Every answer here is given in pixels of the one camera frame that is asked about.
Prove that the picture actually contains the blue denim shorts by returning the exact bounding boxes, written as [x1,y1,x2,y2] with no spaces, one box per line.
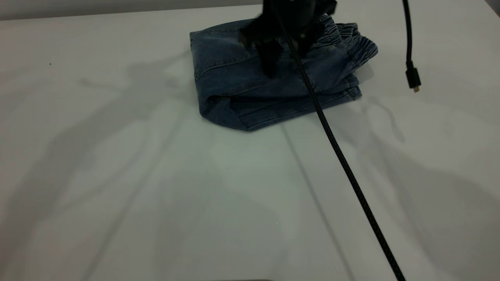
[189,14,379,132]

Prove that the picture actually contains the black cable with plug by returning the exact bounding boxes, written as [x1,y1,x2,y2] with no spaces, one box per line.
[402,0,422,93]

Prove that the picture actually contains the black braided cable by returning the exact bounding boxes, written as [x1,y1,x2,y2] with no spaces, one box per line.
[269,0,407,281]

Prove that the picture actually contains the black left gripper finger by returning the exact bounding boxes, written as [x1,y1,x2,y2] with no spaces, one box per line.
[255,38,285,79]
[294,33,315,60]

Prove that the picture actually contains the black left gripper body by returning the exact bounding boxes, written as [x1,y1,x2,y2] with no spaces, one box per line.
[239,0,337,49]

